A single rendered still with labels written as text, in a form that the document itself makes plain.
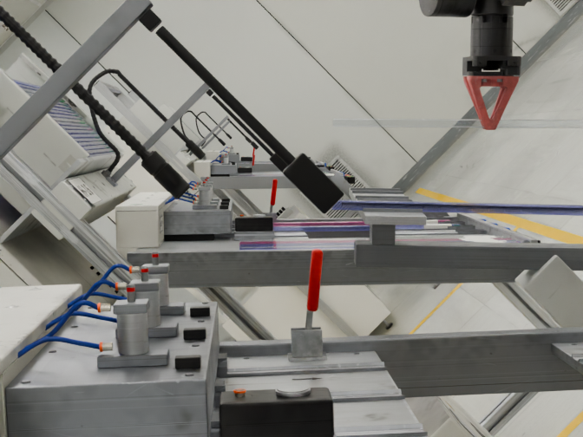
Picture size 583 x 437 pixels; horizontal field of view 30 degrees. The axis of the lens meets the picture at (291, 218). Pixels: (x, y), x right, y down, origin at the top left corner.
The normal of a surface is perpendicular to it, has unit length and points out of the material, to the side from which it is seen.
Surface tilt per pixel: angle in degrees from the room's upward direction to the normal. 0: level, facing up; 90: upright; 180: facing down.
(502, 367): 90
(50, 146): 90
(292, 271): 90
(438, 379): 90
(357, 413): 43
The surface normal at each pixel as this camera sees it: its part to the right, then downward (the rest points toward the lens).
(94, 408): 0.04, 0.07
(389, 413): -0.04, -1.00
